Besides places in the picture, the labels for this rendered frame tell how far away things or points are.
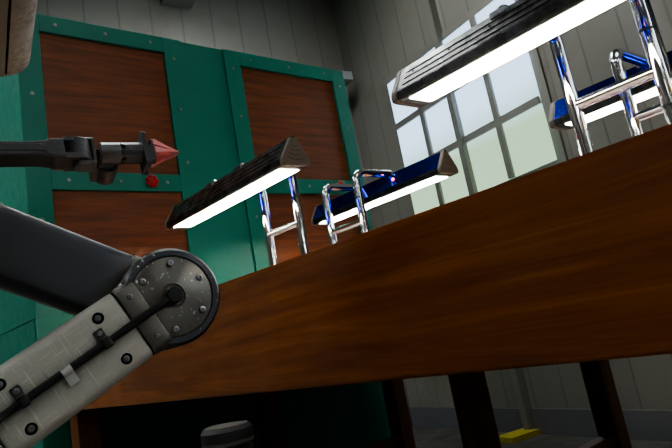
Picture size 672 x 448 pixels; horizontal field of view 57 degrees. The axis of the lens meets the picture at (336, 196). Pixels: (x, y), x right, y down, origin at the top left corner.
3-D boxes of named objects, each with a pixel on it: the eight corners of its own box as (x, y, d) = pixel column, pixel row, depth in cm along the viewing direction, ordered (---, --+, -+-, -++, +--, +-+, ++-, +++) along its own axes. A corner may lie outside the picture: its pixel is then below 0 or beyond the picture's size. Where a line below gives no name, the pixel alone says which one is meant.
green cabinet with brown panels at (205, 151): (36, 317, 171) (13, 8, 192) (-11, 340, 211) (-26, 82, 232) (383, 278, 261) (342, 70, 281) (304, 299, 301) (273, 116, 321)
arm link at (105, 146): (98, 155, 155) (95, 137, 158) (95, 172, 160) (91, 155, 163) (127, 154, 159) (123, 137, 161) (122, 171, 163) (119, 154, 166)
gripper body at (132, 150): (149, 175, 165) (120, 176, 161) (142, 146, 170) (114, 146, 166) (154, 160, 161) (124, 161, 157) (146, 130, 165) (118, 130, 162)
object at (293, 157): (284, 163, 141) (279, 133, 143) (164, 230, 186) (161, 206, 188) (311, 165, 146) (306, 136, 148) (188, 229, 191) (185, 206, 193)
